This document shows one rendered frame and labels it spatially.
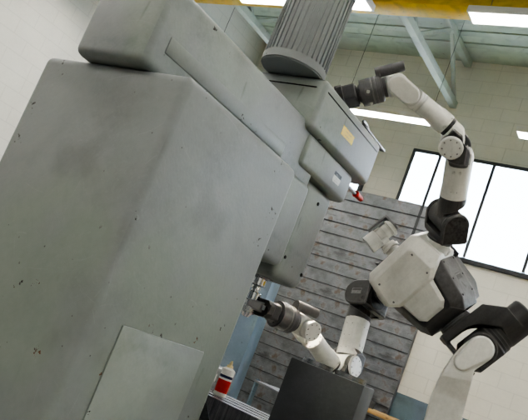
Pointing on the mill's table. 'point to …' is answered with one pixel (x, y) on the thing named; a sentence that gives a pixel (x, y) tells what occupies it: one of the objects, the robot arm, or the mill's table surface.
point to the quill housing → (299, 241)
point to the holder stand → (320, 393)
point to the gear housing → (324, 171)
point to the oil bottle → (224, 381)
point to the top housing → (331, 123)
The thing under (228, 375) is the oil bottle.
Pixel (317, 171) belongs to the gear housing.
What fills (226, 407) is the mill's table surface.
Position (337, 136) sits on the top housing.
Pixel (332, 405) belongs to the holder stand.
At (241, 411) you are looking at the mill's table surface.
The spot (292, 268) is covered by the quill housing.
